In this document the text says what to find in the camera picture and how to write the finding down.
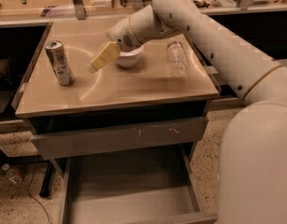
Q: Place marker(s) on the white bowl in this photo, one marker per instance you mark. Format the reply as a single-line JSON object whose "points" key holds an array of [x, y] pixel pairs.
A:
{"points": [[129, 59]]}

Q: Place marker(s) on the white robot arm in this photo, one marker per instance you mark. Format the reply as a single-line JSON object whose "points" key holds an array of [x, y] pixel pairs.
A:
{"points": [[253, 151]]}

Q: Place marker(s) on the silver redbull can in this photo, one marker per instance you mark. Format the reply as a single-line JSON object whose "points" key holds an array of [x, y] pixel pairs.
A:
{"points": [[58, 60]]}

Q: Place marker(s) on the small bottle on floor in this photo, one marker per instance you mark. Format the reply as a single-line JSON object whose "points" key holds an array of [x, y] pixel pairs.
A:
{"points": [[13, 174]]}

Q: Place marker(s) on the black table leg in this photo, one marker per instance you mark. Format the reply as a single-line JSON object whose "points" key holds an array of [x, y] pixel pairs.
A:
{"points": [[45, 188]]}

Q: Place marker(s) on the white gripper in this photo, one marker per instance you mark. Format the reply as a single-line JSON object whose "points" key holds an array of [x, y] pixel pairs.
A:
{"points": [[121, 34]]}

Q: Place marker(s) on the grey metal bracket left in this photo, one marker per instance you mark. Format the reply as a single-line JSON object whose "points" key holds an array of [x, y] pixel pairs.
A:
{"points": [[80, 12]]}

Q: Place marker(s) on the clear plastic bottle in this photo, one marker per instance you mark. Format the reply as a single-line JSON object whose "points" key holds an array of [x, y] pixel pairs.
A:
{"points": [[177, 59]]}

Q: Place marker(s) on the grey open middle drawer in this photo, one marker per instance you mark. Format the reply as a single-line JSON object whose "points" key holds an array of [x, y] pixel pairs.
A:
{"points": [[141, 186]]}

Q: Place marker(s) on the grey top drawer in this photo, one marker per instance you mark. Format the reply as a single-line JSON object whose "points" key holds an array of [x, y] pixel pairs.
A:
{"points": [[116, 138]]}

